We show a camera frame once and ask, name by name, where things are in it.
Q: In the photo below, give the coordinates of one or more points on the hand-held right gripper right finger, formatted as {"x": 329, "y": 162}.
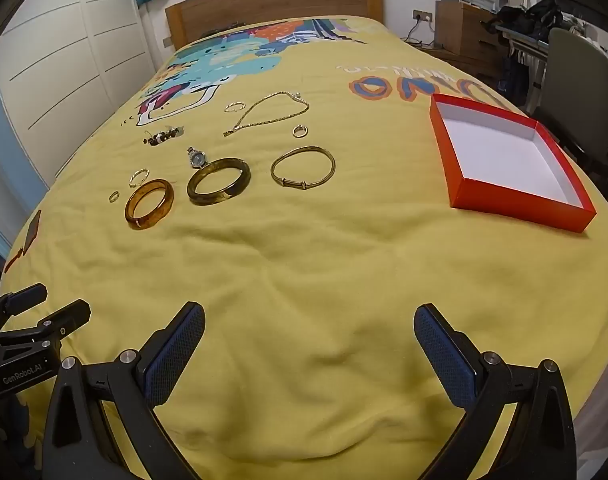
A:
{"x": 443, "y": 355}

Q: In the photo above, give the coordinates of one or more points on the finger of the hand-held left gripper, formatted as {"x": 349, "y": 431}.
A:
{"x": 69, "y": 317}
{"x": 26, "y": 296}

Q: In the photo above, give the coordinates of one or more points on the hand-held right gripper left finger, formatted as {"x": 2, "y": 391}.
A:
{"x": 176, "y": 355}

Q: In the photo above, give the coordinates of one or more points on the amber orange bangle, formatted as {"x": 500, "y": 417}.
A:
{"x": 134, "y": 217}

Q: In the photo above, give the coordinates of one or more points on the dark olive bangle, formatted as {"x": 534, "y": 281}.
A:
{"x": 199, "y": 195}

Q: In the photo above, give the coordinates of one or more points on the silver wristwatch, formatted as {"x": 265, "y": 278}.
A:
{"x": 198, "y": 158}

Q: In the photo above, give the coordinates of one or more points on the thin gold bangle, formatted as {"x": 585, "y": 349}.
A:
{"x": 279, "y": 177}

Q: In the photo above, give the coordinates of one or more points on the red cardboard box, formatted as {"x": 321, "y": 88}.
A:
{"x": 503, "y": 145}

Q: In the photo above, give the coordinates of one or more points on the yellow printed blanket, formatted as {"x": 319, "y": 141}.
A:
{"x": 309, "y": 260}

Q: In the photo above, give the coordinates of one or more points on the white wardrobe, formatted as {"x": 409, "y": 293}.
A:
{"x": 59, "y": 60}

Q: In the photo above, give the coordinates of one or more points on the dark blue hanging bag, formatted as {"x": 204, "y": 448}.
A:
{"x": 514, "y": 80}

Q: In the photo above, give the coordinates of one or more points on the grey office chair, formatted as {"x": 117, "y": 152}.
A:
{"x": 578, "y": 90}

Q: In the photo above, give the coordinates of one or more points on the wooden dresser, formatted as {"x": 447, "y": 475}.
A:
{"x": 463, "y": 30}

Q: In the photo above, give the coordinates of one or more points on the black bag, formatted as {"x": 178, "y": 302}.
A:
{"x": 533, "y": 15}

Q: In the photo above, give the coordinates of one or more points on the wooden headboard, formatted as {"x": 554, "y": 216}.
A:
{"x": 274, "y": 5}

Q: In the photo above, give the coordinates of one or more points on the wall socket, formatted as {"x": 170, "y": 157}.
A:
{"x": 422, "y": 15}

